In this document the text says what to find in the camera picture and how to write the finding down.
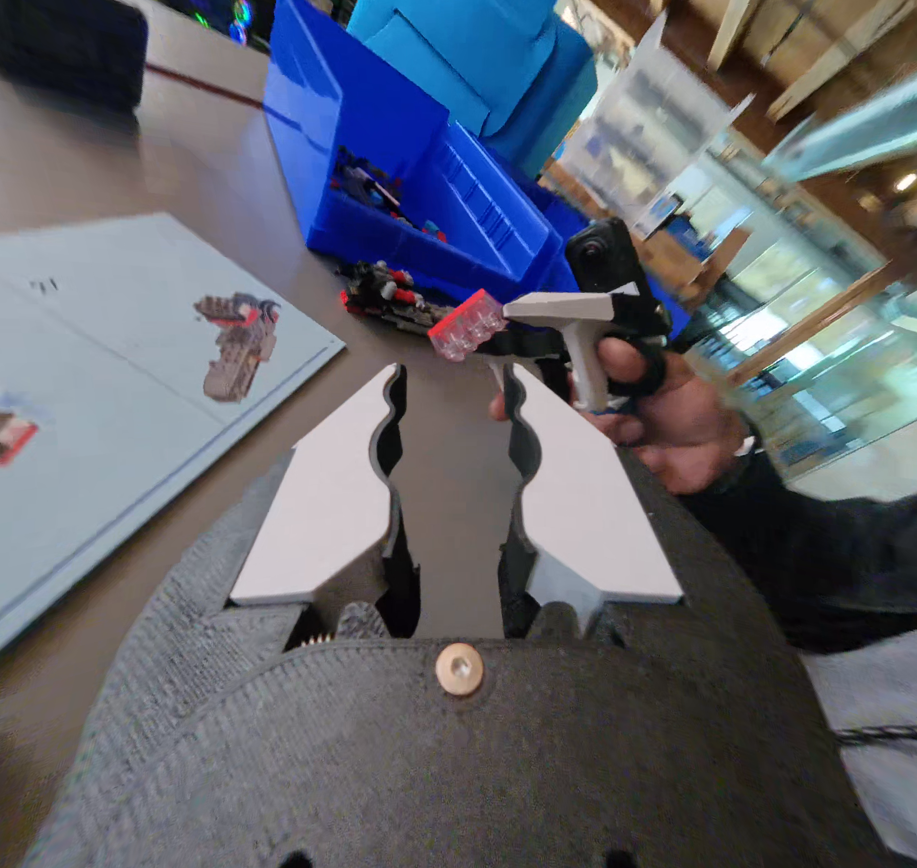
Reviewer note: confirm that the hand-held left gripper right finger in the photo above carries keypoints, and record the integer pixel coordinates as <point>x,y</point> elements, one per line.
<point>594,524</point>

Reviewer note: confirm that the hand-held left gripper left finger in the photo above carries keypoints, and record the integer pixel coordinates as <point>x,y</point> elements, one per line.
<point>315,524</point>

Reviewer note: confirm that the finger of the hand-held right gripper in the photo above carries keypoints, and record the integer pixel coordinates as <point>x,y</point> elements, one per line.
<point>559,307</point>
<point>498,373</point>

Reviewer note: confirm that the red and clear brick block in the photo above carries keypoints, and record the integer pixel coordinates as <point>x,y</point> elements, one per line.
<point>465,327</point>

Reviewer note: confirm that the dark grey toy brick model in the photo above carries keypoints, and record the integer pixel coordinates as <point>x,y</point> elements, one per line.
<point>394,302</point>

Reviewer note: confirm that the pile of mixed toy bricks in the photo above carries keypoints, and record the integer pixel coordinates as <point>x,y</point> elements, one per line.
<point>372,180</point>

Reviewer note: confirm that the pale blue instruction booklet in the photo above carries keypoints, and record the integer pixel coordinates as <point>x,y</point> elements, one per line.
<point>129,381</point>

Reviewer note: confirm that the large blue plastic bin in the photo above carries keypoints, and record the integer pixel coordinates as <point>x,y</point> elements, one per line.
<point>315,130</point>

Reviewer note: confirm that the person's right forearm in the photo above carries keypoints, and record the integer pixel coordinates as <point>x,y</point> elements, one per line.
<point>824,560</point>

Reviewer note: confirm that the grey desk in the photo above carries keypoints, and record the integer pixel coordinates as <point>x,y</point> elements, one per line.
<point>215,166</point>

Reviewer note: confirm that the person's right hand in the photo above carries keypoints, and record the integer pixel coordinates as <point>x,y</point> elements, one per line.
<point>680,424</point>

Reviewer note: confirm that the small blue plastic bin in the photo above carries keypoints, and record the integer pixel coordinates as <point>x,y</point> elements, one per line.
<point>566,237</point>

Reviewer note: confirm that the light blue plastic bin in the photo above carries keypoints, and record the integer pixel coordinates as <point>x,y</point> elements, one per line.
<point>465,44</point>

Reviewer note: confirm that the person's grey trousers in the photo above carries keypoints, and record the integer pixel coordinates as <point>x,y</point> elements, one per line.
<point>874,796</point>

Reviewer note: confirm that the black rectangular box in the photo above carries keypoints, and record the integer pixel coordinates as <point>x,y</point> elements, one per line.
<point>64,51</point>

